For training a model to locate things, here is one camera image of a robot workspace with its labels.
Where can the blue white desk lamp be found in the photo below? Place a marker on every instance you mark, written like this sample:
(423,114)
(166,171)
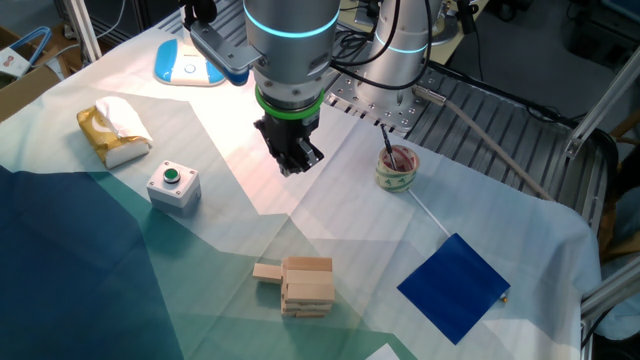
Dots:
(185,67)

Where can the patterned cup with pen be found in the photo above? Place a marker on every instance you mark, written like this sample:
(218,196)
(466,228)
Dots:
(397,182)

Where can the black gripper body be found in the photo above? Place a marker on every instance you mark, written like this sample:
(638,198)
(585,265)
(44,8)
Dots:
(287,132)

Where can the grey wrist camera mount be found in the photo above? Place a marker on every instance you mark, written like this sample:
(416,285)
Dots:
(225,52)

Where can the teal white tablecloth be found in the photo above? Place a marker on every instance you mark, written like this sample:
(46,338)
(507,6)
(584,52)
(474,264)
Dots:
(75,250)

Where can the wooden Jenga tower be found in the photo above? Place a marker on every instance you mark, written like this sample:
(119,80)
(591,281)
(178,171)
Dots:
(307,290)

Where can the gold tissue pack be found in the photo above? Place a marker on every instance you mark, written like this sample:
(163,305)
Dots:
(115,145)

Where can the aluminium frame post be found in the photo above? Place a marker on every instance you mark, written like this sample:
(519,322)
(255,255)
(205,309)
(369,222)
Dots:
(85,30)
(610,290)
(600,105)

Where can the brown cardboard box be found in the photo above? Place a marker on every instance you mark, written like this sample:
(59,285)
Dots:
(25,90)

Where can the thin white stick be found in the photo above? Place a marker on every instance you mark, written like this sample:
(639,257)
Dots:
(429,212)

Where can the black pen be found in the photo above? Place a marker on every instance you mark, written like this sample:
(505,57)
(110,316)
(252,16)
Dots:
(387,145)

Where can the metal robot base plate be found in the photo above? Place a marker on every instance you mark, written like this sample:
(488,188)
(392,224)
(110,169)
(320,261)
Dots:
(350,97)

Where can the white green button box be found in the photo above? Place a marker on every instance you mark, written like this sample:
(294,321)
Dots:
(175,195)

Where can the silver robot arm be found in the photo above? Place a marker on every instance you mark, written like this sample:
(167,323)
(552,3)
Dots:
(290,50)

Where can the protruding wooden Jenga block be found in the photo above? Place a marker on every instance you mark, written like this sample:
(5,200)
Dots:
(265,272)

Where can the blue square sheet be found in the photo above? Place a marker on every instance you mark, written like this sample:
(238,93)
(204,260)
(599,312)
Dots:
(452,290)

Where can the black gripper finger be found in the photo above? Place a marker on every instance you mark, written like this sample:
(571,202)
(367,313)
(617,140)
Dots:
(290,165)
(312,152)

